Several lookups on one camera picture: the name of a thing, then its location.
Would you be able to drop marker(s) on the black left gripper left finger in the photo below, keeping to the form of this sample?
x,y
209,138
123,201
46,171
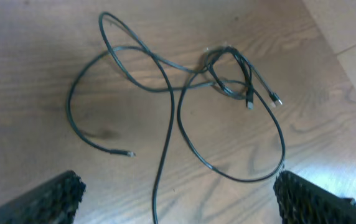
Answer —
x,y
54,201

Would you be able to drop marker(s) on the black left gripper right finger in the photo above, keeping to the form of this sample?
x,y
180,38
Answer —
x,y
302,202

